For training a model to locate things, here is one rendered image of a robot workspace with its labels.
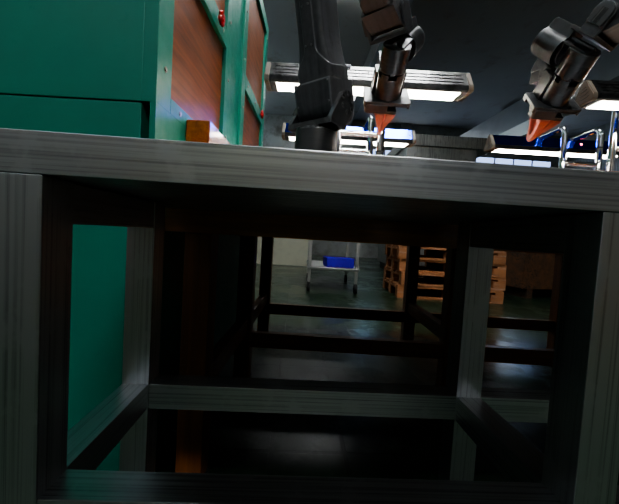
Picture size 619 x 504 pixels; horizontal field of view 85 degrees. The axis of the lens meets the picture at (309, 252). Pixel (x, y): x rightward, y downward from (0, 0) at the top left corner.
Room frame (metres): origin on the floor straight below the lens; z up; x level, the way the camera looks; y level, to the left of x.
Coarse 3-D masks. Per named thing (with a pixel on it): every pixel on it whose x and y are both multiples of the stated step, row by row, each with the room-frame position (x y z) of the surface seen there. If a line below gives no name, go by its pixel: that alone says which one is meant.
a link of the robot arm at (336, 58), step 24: (312, 0) 0.48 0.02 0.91; (336, 0) 0.50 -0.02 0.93; (312, 24) 0.49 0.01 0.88; (336, 24) 0.51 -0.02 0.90; (312, 48) 0.49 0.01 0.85; (336, 48) 0.50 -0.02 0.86; (312, 72) 0.50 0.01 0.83; (336, 72) 0.50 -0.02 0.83; (312, 96) 0.51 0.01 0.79; (336, 96) 0.50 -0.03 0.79
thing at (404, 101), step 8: (376, 80) 0.76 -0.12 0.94; (384, 80) 0.73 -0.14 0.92; (392, 80) 0.73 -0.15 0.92; (400, 80) 0.73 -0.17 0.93; (368, 88) 0.80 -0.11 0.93; (376, 88) 0.76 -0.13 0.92; (384, 88) 0.74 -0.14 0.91; (392, 88) 0.74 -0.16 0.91; (400, 88) 0.75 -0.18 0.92; (368, 96) 0.77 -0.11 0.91; (376, 96) 0.77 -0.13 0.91; (384, 96) 0.75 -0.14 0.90; (392, 96) 0.75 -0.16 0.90; (400, 96) 0.78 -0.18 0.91; (408, 96) 0.78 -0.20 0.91; (376, 104) 0.76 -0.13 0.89; (384, 104) 0.76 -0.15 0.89; (392, 104) 0.76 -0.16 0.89; (400, 104) 0.76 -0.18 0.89; (408, 104) 0.76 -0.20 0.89
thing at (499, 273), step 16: (400, 256) 3.49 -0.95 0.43; (432, 256) 3.88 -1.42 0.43; (496, 256) 3.46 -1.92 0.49; (384, 272) 4.14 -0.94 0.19; (400, 272) 3.49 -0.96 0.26; (432, 272) 3.50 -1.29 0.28; (496, 272) 3.48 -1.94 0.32; (400, 288) 3.47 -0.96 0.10; (432, 288) 3.46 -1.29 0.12; (496, 288) 3.48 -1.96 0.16
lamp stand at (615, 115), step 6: (612, 114) 1.21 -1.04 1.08; (618, 114) 1.20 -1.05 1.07; (612, 120) 1.21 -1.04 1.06; (618, 120) 1.20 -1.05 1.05; (612, 126) 1.21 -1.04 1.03; (618, 126) 1.20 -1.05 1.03; (612, 132) 1.21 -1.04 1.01; (612, 138) 1.21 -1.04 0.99; (612, 144) 1.21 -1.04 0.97; (612, 150) 1.20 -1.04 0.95; (618, 150) 1.21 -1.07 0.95; (612, 156) 1.20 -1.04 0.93; (606, 162) 1.22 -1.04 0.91; (612, 162) 1.20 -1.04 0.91; (606, 168) 1.22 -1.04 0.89; (612, 168) 1.20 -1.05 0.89
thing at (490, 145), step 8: (488, 136) 1.62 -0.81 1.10; (496, 136) 1.60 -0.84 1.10; (504, 136) 1.60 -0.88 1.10; (512, 136) 1.61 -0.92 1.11; (520, 136) 1.61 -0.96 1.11; (488, 144) 1.61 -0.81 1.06; (496, 144) 1.58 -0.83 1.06; (504, 144) 1.58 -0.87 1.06; (512, 144) 1.58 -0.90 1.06; (520, 144) 1.58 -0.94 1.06; (528, 144) 1.58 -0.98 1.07; (536, 144) 1.58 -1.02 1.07; (544, 144) 1.58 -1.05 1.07; (552, 144) 1.58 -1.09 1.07; (568, 144) 1.59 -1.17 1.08; (576, 144) 1.59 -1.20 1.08; (584, 144) 1.59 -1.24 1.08; (592, 144) 1.59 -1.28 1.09; (568, 152) 1.58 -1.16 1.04; (576, 152) 1.58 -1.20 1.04; (584, 152) 1.57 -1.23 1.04; (592, 152) 1.57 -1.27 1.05; (616, 152) 1.57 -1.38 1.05
